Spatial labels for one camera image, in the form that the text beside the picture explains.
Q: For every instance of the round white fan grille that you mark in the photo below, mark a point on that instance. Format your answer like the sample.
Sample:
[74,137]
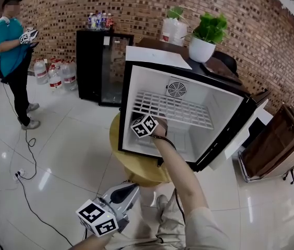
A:
[177,88]

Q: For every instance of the cluster of large water jugs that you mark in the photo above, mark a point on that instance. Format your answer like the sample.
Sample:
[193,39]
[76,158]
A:
[55,79]

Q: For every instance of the translucent plastic jug red label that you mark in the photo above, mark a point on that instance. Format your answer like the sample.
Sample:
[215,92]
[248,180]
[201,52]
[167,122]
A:
[173,32]

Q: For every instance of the black padded chair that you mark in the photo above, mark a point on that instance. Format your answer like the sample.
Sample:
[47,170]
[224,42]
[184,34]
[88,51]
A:
[226,60]

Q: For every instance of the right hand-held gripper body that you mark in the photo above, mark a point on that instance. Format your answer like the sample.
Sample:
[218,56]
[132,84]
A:
[144,126]

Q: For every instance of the round yellow wooden table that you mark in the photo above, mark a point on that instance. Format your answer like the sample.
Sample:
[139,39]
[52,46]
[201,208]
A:
[136,165]

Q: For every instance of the person's right forearm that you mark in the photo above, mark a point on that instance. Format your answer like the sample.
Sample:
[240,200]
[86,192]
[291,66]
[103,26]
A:
[181,173]

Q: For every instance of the person's grey shoe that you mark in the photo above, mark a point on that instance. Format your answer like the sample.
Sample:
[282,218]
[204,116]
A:
[162,204]

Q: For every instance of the white paper sheet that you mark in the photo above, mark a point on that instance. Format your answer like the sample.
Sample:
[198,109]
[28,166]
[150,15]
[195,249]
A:
[157,57]

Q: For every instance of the black glass-door cooler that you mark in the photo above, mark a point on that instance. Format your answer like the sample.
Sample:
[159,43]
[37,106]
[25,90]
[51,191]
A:
[88,66]

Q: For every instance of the black flat tray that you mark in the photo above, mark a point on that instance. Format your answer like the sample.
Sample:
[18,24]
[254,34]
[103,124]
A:
[220,73]

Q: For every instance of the person's left forearm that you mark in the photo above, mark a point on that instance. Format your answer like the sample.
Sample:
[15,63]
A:
[92,243]

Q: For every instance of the black mini fridge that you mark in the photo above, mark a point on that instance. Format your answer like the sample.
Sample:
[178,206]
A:
[222,118]

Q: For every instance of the person's right hand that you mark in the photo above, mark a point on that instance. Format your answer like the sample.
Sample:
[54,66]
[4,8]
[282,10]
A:
[161,127]

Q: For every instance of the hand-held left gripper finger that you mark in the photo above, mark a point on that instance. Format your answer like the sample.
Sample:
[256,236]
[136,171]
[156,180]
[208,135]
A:
[115,187]
[131,198]

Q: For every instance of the person's beige shirt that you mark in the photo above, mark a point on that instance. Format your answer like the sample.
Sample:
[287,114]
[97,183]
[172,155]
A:
[207,230]

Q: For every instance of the person's beige trousers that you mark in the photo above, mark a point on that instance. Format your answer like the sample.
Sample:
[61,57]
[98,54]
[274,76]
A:
[170,233]

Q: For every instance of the white power strip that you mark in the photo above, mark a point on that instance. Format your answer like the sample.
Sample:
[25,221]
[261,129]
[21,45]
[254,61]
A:
[19,173]

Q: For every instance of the green plant in white pot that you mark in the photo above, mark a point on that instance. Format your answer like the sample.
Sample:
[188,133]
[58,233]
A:
[201,49]

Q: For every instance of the brown wood-grain metal cabinet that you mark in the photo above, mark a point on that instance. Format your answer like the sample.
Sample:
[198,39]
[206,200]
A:
[272,144]

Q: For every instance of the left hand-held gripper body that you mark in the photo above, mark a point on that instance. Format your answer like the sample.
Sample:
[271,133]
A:
[97,217]

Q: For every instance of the row of small drink bottles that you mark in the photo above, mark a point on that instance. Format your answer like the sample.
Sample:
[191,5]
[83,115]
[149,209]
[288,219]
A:
[100,22]

